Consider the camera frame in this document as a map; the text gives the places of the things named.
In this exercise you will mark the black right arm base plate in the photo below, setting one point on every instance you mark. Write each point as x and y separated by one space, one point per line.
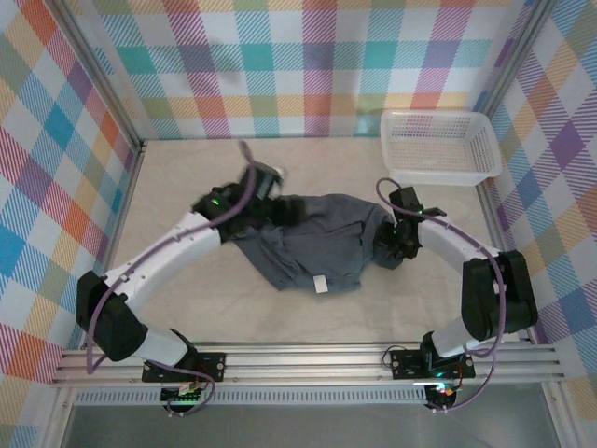
406 366

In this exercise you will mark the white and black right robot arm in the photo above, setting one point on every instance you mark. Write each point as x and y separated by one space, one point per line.
457 247

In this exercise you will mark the aluminium mounting rail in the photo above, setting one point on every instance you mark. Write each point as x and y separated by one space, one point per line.
303 364

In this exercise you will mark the aluminium frame bar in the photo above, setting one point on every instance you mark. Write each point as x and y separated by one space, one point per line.
122 219
102 88
557 420
58 420
517 60

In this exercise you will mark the white plastic mesh basket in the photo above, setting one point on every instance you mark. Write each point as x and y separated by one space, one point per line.
438 149

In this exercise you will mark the grey t-shirt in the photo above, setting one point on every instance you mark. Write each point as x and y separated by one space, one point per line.
317 242

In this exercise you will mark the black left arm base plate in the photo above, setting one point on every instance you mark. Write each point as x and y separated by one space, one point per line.
212 366

